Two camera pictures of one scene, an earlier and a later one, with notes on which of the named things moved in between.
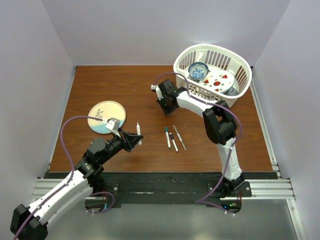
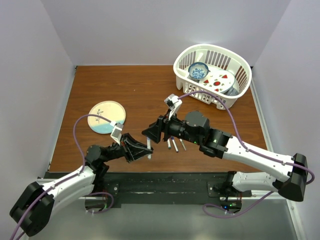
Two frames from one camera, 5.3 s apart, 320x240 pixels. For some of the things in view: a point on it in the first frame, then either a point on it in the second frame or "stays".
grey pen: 180,138 stays
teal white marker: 167,137 stays
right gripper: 166,111 -> 154,132
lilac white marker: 138,133 -> 149,147
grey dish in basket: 231,91 stays
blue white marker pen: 174,144 stays
